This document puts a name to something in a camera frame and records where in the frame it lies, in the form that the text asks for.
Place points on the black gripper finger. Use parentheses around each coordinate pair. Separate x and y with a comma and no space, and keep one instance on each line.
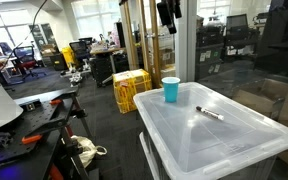
(177,8)
(167,15)

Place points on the black and white marker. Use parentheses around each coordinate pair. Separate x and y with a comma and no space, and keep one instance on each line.
(210,113)

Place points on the blue plastic cup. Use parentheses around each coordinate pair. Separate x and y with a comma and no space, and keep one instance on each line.
(170,91)

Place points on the plain cardboard box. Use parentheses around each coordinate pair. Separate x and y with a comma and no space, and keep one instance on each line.
(166,56)

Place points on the black shelf cabinet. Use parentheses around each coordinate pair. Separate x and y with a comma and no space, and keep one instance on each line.
(209,36)

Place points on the black tall tower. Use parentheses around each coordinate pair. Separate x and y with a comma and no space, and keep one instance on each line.
(120,33)

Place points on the black mesh chair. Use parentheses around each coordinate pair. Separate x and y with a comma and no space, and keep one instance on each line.
(236,21)

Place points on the wooden desk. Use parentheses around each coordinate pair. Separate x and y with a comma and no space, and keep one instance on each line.
(107,50)

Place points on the black rolling case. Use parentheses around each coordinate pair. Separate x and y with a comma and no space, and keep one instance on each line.
(100,70)

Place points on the yellow bin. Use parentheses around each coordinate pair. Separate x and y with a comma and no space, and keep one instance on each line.
(69,56)

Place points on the white grey floor device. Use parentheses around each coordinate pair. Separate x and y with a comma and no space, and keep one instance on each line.
(75,80)

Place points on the black drawer cabinet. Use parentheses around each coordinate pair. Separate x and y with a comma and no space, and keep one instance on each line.
(58,61)

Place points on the large clear plastic storage bin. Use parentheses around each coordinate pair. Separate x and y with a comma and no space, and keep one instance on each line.
(200,140)

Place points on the large open cardboard box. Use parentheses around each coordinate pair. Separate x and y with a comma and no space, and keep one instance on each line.
(284,106)

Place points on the black and red office chair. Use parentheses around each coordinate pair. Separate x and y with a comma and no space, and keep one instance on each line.
(25,63)

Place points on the white cloth bag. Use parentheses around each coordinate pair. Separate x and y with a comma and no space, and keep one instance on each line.
(85,150)

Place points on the blue office chair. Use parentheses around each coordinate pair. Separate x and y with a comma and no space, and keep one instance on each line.
(5,48)

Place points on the black perforated workbench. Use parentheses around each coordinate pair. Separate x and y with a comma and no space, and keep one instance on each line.
(34,120)

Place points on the wooden door frame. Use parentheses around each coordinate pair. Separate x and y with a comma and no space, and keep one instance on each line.
(155,50)

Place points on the black bracket with label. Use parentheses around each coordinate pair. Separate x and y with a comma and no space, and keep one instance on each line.
(30,106)

